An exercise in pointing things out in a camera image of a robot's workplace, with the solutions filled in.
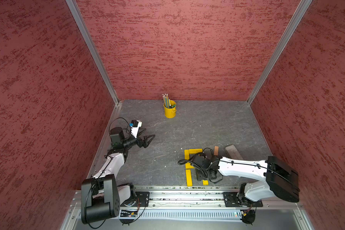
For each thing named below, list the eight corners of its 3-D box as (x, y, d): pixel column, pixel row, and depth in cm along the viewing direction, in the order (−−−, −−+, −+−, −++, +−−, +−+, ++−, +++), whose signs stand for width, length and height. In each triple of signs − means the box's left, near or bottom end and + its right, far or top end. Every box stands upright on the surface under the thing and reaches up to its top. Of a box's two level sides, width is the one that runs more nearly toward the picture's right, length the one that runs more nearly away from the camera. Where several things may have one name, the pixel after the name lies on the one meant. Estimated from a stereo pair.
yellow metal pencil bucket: (164, 118, 111) (163, 109, 103) (164, 108, 118) (164, 99, 109) (176, 118, 111) (176, 109, 103) (176, 108, 118) (176, 99, 109)
